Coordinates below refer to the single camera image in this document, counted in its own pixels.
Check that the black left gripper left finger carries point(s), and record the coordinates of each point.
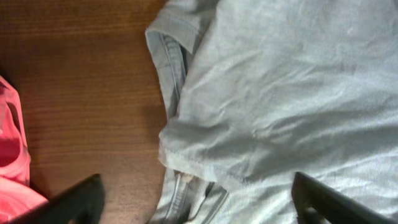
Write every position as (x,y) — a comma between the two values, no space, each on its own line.
(82,203)

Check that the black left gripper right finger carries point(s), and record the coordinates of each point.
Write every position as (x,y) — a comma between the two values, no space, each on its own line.
(317,203)

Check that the light blue polo shirt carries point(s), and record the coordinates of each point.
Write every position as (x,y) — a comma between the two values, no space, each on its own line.
(256,91)

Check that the crumpled salmon pink shirt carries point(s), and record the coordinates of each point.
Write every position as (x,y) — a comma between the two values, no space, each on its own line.
(17,198)

